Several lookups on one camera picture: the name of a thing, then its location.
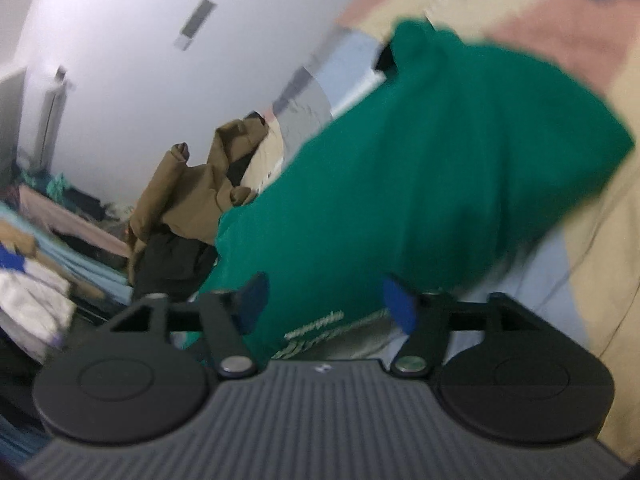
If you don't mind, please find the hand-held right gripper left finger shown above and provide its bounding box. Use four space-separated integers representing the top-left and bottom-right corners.
110 272 271 380

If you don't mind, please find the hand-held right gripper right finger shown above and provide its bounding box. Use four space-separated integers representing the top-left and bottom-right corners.
382 275 546 377

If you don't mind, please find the row of hanging clothes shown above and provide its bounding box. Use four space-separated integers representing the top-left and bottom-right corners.
0 170 136 363

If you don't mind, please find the white wall unit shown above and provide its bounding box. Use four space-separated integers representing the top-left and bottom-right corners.
40 66 76 173

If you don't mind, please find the green hoodie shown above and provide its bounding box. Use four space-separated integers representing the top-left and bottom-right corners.
175 20 636 366

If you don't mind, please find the patchwork blanket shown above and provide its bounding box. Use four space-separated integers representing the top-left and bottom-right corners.
245 0 640 463

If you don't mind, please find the blue cloth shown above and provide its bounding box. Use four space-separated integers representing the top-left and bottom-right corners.
0 417 53 463

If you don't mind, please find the brown garment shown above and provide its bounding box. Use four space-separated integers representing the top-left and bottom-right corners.
125 117 271 283

